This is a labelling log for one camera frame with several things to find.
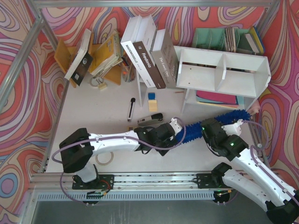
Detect pencil cup with pencils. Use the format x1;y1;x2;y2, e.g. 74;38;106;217
121;54;135;83

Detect black white paperback book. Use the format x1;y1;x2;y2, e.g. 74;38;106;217
65;28;93;86

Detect black white utility knife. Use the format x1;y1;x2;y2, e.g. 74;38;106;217
127;98;135;122

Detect white Mademoiselle book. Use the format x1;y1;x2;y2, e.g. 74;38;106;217
121;15;155;88

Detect yellow sticky note pad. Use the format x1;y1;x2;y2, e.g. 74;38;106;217
148;100;158;112

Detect stack of coloured folders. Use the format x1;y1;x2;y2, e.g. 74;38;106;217
196;90;244;108

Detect yellow worn books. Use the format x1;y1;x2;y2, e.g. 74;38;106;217
89;30;122;77

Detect green file organizer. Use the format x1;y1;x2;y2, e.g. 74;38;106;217
192;28;260;55

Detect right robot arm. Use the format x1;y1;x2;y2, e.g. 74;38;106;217
201;119;299;224

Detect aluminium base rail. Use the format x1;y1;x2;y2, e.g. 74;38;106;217
30;172;231;191

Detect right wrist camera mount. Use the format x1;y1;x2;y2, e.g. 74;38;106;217
222;119;244;136

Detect grey Lonely City book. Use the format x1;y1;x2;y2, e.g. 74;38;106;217
151;29;179;89

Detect white bookshelf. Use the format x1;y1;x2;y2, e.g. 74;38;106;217
175;46;271;110

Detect small white shelf stand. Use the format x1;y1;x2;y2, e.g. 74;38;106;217
136;71;147;107

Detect brown Fredonia book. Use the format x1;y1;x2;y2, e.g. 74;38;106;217
133;41;166;89

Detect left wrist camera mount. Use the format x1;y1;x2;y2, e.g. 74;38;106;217
169;118;183;135

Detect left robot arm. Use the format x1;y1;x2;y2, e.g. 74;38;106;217
59;120;182;183

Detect grey black stapler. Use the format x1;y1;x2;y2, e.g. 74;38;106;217
137;113;164;126

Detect blue yellow book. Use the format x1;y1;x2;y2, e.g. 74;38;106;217
248;26;265;55

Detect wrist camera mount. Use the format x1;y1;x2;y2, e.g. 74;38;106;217
169;118;183;135
222;119;244;136

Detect yellow wooden book rack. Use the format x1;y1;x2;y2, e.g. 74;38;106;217
54;29;123;87

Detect pink pig figurine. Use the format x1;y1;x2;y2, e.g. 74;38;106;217
248;100;260;116

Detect masking tape roll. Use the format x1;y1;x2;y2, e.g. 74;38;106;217
95;152;114;166

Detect blue microfiber duster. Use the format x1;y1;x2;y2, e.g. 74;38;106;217
182;110;250;144

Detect brass padlock with ring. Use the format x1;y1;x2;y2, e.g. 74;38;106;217
89;77;107;90

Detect blue eraser block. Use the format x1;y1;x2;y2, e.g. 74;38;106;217
148;92;156;100

